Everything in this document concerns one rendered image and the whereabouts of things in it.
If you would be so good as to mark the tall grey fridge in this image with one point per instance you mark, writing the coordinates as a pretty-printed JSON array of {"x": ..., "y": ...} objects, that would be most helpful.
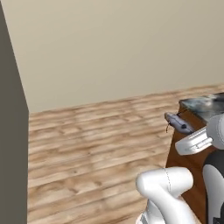
[{"x": 13, "y": 145}]

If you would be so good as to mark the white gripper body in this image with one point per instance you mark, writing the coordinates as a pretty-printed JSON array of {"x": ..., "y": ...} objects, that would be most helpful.
[{"x": 189, "y": 144}]

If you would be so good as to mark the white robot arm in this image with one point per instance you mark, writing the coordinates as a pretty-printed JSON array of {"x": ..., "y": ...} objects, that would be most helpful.
[{"x": 166, "y": 186}]

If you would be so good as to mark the wooden counter, dark marble top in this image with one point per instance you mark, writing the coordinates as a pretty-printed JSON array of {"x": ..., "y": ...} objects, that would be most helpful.
[{"x": 186, "y": 162}]

